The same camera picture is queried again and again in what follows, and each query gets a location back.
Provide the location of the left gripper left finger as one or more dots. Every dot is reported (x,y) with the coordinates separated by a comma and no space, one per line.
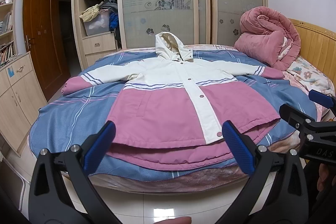
(61,191)

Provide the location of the translucent storage box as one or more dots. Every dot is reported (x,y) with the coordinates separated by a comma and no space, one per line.
(99,24)

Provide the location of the pink and white hooded jacket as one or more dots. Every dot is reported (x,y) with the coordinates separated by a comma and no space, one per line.
(170,112)

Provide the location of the brown wooden door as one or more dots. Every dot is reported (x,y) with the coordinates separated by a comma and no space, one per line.
(43,37)

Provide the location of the beige crumpled garment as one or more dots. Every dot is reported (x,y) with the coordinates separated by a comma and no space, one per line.
(90,13)

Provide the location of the blue plaid bed sheet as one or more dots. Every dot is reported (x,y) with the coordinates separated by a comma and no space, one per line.
(70,119)

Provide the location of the rolled pink quilt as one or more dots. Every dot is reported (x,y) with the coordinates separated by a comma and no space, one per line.
(269,37)

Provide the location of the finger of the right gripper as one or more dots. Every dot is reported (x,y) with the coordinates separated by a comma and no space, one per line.
(322,99)
(296,118)

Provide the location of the person's right hand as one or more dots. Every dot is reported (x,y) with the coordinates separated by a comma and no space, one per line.
(324,175)

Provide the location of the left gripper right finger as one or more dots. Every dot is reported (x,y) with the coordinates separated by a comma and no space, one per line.
(287,201)

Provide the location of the beige wardrobe frame with drawers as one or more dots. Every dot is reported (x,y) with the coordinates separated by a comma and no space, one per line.
(89,48)

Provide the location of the beige cabinet with bookshelf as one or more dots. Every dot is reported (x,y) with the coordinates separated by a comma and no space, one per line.
(21,93)

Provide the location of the person's left hand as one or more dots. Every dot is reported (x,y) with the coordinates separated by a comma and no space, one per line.
(179,220)

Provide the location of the wooden headboard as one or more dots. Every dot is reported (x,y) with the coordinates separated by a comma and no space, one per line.
(317,47)

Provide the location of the blue garment in wardrobe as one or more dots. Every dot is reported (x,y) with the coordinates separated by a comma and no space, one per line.
(113,20)

